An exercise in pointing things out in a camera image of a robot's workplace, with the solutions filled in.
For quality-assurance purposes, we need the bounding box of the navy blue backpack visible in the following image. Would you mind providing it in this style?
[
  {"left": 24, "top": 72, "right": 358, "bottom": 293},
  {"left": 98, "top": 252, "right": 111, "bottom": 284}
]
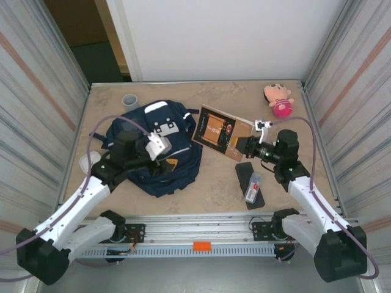
[{"left": 88, "top": 99, "right": 203, "bottom": 198}]

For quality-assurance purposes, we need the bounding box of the brown black book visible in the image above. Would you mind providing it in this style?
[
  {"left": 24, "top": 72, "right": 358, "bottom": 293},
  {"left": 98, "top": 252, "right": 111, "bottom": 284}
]
[{"left": 191, "top": 104, "right": 256, "bottom": 162}]

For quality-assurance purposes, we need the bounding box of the black pencil case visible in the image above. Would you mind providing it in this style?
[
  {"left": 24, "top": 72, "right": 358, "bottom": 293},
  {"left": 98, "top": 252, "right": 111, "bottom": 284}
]
[{"left": 235, "top": 162, "right": 266, "bottom": 211}]

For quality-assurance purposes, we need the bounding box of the clear box with red label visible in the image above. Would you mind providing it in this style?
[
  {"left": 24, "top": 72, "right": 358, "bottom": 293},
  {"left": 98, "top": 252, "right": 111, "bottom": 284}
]
[{"left": 244, "top": 172, "right": 263, "bottom": 203}]

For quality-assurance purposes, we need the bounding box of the pink plush doll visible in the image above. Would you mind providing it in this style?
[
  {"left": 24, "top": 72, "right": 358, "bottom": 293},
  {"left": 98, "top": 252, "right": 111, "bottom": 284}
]
[{"left": 263, "top": 84, "right": 296, "bottom": 119}]

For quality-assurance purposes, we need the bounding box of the white plastic dish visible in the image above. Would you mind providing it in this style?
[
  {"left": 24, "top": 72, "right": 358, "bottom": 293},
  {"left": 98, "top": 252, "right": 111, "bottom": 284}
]
[{"left": 79, "top": 151, "right": 101, "bottom": 175}]

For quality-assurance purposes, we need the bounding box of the grey plastic cup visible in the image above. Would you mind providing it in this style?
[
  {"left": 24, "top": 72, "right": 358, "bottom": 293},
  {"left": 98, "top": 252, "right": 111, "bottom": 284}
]
[{"left": 122, "top": 93, "right": 141, "bottom": 112}]

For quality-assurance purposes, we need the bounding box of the aluminium mounting rail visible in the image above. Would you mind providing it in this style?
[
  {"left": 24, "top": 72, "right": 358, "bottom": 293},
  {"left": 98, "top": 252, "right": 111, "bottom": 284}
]
[{"left": 38, "top": 213, "right": 366, "bottom": 242}]

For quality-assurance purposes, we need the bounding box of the grey slotted cable duct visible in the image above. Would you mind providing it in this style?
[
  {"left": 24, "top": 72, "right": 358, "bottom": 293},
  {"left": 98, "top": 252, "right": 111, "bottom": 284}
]
[{"left": 75, "top": 244, "right": 277, "bottom": 259}]

